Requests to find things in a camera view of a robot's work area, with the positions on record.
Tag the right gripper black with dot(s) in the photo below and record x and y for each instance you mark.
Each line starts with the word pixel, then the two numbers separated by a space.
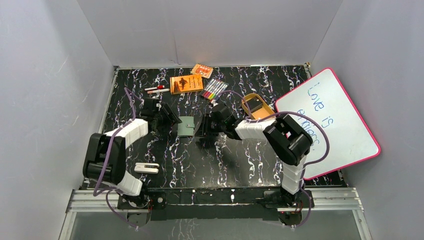
pixel 203 130

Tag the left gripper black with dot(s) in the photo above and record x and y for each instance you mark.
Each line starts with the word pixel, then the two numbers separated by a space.
pixel 167 117

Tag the green card holder wallet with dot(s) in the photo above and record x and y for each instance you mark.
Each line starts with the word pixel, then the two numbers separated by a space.
pixel 186 127

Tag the black credit cards stack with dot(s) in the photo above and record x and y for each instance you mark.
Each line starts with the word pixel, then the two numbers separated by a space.
pixel 254 104

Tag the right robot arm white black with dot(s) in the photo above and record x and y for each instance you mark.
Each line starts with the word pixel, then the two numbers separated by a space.
pixel 289 141

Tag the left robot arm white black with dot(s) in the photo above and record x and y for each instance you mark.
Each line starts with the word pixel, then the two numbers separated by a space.
pixel 105 159

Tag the small orange card box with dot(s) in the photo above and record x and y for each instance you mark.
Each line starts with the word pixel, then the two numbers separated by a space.
pixel 203 70

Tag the white marker pen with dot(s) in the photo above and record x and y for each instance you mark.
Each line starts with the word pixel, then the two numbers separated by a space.
pixel 158 91

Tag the red capped white marker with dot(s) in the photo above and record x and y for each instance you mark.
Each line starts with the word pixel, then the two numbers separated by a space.
pixel 159 87

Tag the orange book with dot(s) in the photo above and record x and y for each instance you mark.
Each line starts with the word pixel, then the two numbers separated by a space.
pixel 186 84

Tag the coloured marker pen set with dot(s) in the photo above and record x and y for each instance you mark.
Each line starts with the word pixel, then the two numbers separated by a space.
pixel 213 88

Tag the white stapler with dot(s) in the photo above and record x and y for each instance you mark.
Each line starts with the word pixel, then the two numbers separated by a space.
pixel 146 168

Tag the tan oval tray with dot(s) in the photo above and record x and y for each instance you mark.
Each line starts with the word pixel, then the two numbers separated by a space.
pixel 265 111

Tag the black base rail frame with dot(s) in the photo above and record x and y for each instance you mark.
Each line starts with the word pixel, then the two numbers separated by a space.
pixel 266 203

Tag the white board pink frame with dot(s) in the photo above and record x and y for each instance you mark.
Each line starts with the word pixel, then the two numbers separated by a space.
pixel 324 99

